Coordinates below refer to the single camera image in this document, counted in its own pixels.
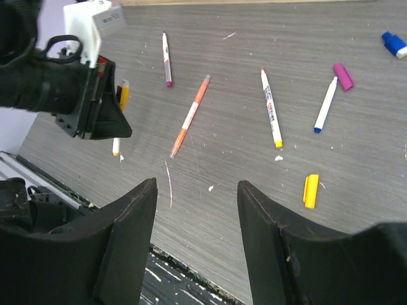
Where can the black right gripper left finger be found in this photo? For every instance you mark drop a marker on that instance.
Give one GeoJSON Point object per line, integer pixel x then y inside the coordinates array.
{"type": "Point", "coordinates": [99, 258]}

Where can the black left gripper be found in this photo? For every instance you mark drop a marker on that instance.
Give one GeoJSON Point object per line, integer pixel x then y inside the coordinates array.
{"type": "Point", "coordinates": [97, 114]}

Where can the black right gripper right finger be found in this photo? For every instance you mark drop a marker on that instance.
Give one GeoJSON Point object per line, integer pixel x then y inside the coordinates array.
{"type": "Point", "coordinates": [293, 260]}

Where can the yellow black eraser cap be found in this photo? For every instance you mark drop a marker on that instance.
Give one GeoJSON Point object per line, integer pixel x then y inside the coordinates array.
{"type": "Point", "coordinates": [122, 93]}

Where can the yellow pen cap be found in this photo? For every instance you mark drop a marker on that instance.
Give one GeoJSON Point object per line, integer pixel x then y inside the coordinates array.
{"type": "Point", "coordinates": [310, 190]}

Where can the white pen purple end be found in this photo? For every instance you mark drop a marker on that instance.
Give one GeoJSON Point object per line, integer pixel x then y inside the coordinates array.
{"type": "Point", "coordinates": [166, 60]}

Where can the orange highlighter pen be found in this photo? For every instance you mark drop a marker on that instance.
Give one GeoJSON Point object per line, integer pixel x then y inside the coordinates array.
{"type": "Point", "coordinates": [190, 115]}

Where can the white marker orange tip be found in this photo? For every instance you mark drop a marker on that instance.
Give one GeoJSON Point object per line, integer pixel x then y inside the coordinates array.
{"type": "Point", "coordinates": [274, 124]}

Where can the purple pen cap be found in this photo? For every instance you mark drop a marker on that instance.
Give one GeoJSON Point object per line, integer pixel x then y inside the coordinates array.
{"type": "Point", "coordinates": [343, 76]}

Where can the white pen yellow end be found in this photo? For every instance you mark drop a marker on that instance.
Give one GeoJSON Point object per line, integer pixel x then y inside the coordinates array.
{"type": "Point", "coordinates": [116, 146]}

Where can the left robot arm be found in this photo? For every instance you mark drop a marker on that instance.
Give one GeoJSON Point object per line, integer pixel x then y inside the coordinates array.
{"type": "Point", "coordinates": [69, 78]}

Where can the blue white pen cap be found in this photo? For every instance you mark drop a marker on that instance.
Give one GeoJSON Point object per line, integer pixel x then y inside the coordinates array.
{"type": "Point", "coordinates": [394, 44]}

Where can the white marker blue end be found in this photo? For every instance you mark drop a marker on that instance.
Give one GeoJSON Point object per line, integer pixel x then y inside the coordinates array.
{"type": "Point", "coordinates": [319, 123]}

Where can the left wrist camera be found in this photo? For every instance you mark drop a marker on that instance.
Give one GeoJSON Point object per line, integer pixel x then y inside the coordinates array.
{"type": "Point", "coordinates": [90, 21]}

